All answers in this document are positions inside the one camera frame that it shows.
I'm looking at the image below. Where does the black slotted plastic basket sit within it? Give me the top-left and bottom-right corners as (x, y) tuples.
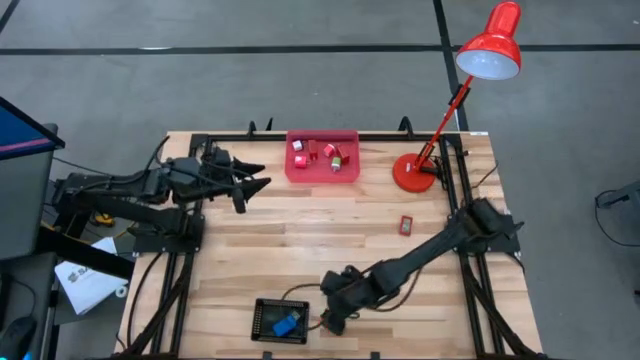
(250, 298), (310, 344)

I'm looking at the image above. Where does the blue plastic box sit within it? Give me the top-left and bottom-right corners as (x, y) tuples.
(272, 310), (303, 337)

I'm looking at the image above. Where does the dark computer monitor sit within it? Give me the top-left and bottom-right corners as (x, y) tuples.
(0, 95), (66, 161)

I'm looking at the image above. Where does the red desk lamp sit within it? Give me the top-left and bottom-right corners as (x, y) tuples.
(392, 0), (523, 194)

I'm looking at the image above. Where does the pink translucent plastic tray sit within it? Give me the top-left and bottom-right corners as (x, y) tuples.
(283, 129), (361, 184)

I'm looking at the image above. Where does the white printed paper sheet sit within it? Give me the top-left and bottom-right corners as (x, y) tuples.
(53, 237), (130, 316)

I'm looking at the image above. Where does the grey cabinet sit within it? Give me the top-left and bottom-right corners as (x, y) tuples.
(0, 149), (56, 261)

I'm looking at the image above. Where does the black aluminium table frame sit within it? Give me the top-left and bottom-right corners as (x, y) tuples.
(114, 117), (546, 360)

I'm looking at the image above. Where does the black computer mouse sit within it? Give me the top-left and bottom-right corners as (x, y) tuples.
(0, 315), (39, 360)

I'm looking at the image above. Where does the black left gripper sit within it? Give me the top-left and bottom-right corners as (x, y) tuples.
(185, 147), (272, 201)

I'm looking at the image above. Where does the black floor cable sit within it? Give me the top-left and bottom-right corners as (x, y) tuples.
(593, 188), (640, 249)

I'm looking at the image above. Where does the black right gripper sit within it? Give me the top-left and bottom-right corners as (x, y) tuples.
(319, 267), (364, 337)

